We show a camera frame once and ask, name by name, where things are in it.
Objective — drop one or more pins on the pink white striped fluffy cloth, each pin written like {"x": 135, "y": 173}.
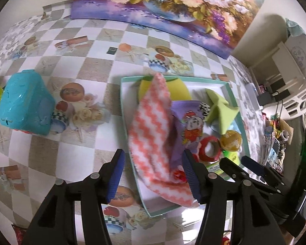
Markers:
{"x": 150, "y": 132}

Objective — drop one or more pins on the teal plastic treasure box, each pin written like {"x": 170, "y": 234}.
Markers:
{"x": 23, "y": 99}

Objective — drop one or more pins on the red tape roll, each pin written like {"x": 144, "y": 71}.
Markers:
{"x": 202, "y": 153}

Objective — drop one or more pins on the gold round tin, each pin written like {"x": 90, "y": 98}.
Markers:
{"x": 230, "y": 140}

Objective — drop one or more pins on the floral painting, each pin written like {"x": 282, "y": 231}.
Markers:
{"x": 168, "y": 0}

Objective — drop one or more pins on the checkered printed tablecloth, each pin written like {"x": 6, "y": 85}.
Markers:
{"x": 79, "y": 158}

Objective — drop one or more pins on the red patterned mat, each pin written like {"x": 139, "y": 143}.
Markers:
{"x": 19, "y": 234}

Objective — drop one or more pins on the teal cloth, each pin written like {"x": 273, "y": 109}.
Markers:
{"x": 295, "y": 28}

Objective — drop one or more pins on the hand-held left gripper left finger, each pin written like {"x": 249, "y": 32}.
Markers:
{"x": 116, "y": 178}

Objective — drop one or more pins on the yellow-green cloth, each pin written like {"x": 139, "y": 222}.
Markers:
{"x": 221, "y": 112}

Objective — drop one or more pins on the small green box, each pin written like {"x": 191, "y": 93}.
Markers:
{"x": 230, "y": 155}

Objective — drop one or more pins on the white tray with teal rim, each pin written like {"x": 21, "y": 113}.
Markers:
{"x": 128, "y": 97}

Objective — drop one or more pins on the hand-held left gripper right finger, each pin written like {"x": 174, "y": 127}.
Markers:
{"x": 191, "y": 181}

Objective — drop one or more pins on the white lattice rack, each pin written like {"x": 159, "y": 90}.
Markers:
{"x": 303, "y": 102}

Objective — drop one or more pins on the yellow sponge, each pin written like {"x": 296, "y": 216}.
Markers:
{"x": 178, "y": 91}

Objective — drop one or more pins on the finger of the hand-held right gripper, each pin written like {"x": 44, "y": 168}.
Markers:
{"x": 232, "y": 168}
{"x": 252, "y": 164}

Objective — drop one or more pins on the white shelf unit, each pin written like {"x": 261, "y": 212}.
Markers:
{"x": 295, "y": 56}

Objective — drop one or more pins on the small red toy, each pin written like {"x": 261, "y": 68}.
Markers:
{"x": 179, "y": 175}

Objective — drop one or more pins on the purple tissue packet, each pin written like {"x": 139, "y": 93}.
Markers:
{"x": 179, "y": 109}

